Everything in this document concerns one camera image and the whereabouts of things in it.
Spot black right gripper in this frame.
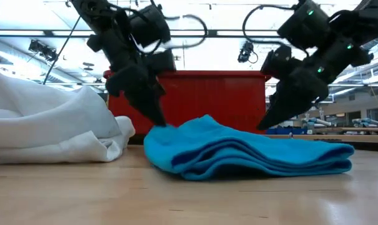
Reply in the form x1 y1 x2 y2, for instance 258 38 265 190
256 66 330 131

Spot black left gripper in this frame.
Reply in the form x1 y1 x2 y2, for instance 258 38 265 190
105 63 168 128

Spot bright blue garment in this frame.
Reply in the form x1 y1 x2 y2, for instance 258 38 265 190
143 114 356 182

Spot white shirt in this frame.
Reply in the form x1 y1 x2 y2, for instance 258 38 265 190
0 67 136 165

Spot grey blue-jointed robot arm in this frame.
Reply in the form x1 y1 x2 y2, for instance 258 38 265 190
352 117 378 128
302 117 333 131

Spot red plastic laundry basket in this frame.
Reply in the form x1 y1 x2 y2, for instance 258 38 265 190
103 69 272 136

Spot blue storage bin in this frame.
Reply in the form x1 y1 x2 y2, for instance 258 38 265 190
266 126 304 136

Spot light wood desk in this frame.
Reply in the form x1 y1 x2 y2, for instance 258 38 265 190
265 134 378 144

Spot black track light fixture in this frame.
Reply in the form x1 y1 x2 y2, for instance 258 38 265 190
27 39 59 63

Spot black overhead light bar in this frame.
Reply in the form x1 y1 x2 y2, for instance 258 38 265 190
0 29 282 39

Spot long black cable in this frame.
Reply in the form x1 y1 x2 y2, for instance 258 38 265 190
42 15 82 86

